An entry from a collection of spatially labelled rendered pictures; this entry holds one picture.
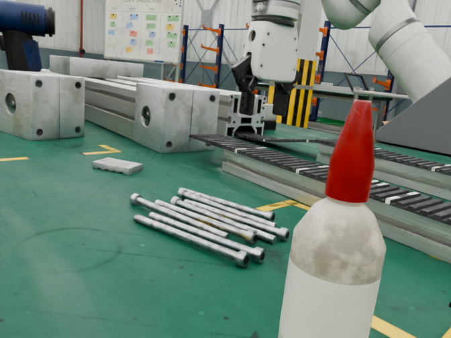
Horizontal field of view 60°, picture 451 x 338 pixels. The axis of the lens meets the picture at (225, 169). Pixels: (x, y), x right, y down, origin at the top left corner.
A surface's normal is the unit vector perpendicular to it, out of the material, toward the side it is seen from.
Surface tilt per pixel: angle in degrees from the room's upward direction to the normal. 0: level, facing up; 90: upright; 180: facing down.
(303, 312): 90
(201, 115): 90
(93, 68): 90
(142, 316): 0
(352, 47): 90
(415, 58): 78
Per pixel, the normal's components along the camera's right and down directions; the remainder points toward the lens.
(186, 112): 0.61, 0.25
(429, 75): -0.53, -0.05
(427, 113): -0.72, 0.10
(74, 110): 0.82, 0.21
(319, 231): -0.60, -0.37
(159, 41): -0.44, 0.17
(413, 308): 0.10, -0.97
